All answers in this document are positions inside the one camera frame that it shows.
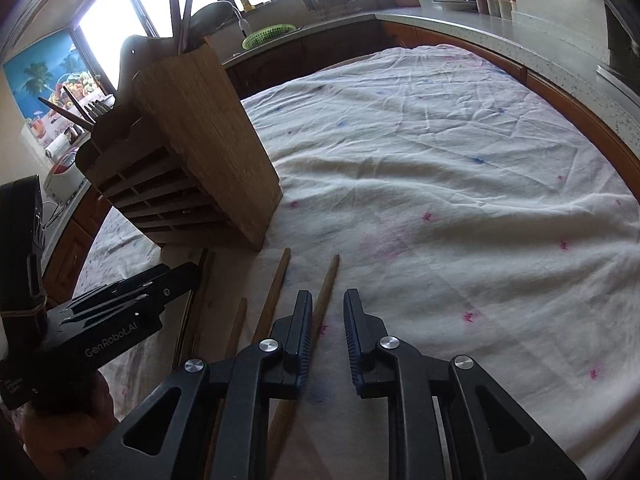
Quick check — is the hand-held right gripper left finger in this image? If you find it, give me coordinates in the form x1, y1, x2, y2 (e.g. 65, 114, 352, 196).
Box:
70, 289, 314, 480

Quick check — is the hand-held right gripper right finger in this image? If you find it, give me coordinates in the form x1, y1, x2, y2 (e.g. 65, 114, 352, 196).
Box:
342, 288, 587, 480

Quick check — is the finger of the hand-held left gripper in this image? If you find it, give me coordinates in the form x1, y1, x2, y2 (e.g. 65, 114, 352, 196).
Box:
60, 261, 202, 323
66, 263, 172, 312

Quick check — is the carved wooden chopstick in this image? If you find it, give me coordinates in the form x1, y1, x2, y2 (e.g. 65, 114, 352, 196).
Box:
266, 254, 341, 461
250, 247, 292, 345
202, 297, 249, 480

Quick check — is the wooden utensil holder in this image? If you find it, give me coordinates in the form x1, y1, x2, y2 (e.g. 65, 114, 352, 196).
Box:
75, 35, 284, 254

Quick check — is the steel spoon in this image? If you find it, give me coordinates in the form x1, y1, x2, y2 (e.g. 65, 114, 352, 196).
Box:
190, 3, 236, 43

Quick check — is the person's left hand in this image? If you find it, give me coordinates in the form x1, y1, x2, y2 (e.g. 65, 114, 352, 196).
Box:
12, 369, 122, 480

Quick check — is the white pink rice cooker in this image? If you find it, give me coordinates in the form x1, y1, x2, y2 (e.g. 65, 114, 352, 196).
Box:
44, 152, 88, 206

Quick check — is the paper towel roll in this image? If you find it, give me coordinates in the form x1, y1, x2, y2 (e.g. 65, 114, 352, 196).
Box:
44, 132, 71, 162

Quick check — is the white spotted tablecloth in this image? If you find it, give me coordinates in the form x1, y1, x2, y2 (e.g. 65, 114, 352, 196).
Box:
12, 44, 640, 480

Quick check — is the large kitchen window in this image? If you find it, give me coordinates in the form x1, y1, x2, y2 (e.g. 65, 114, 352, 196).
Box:
72, 0, 476, 83

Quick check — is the green plastic basket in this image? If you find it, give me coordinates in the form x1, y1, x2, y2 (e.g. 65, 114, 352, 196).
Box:
242, 23, 298, 51

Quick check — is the curved sink faucet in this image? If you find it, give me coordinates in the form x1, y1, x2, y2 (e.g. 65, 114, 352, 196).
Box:
210, 1, 251, 32

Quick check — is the grey counter with wooden cabinets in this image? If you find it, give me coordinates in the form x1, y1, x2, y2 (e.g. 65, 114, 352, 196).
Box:
42, 7, 640, 306

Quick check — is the spice jar set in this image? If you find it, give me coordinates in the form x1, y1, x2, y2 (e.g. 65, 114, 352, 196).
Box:
472, 0, 517, 18

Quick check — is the gas stove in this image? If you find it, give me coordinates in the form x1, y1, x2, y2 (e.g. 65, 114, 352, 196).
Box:
595, 0, 640, 96

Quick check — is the tropical beach wall poster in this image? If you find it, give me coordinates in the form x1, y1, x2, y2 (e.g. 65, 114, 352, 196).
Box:
2, 27, 117, 142

